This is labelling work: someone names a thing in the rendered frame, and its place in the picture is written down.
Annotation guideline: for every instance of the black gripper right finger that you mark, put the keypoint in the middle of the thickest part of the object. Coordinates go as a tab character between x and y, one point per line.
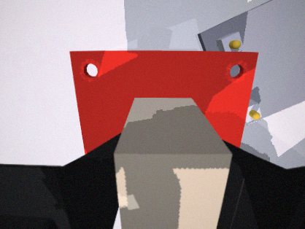
261	195

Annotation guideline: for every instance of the red square plate with corner holes and grey block handle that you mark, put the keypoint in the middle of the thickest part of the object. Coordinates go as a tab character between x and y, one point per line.
173	109

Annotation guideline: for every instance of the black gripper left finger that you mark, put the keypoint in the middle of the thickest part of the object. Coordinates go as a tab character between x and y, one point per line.
79	195

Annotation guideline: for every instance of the grey base with four posts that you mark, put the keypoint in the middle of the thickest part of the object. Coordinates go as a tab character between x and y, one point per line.
276	30

